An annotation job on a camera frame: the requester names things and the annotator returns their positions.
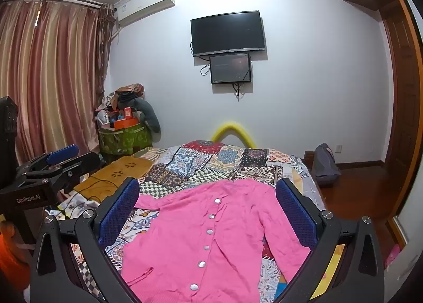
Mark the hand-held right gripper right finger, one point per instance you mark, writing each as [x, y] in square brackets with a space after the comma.
[295, 213]

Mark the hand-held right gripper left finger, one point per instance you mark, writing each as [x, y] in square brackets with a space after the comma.
[120, 213]

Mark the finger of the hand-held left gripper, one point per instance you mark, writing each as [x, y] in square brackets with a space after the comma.
[62, 154]
[77, 165]

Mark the pink buttoned cardigan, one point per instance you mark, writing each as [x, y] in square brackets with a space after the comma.
[231, 240]

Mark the white printed sheet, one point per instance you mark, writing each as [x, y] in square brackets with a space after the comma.
[76, 205]

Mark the orange plastic object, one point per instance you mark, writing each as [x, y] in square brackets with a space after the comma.
[13, 250]

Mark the green storage bag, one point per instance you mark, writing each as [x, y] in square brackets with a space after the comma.
[125, 141]

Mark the grey bag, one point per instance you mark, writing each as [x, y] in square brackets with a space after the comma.
[325, 167]

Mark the orange box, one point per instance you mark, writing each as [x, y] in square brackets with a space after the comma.
[125, 123]

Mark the yellow cloth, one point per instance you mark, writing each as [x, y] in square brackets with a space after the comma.
[330, 266]

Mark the small red box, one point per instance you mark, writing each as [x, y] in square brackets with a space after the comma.
[128, 113]

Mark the pink striped curtain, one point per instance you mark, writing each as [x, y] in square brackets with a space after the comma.
[49, 74]

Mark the patchwork patterned blanket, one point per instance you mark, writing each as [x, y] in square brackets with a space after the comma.
[198, 164]

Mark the brown patterned bag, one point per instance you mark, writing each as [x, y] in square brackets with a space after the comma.
[130, 89]

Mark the small pink item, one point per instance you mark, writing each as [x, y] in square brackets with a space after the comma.
[393, 256]

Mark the yellow foam tube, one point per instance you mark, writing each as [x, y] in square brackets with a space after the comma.
[231, 126]

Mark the wooden door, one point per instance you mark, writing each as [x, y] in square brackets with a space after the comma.
[406, 91]

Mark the white air conditioner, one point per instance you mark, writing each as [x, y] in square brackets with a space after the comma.
[145, 2]

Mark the white wall socket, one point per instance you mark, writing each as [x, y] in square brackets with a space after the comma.
[338, 149]

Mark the small black wall monitor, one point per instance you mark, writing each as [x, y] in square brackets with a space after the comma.
[230, 68]

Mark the black wall television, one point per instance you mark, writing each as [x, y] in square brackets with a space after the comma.
[228, 33]

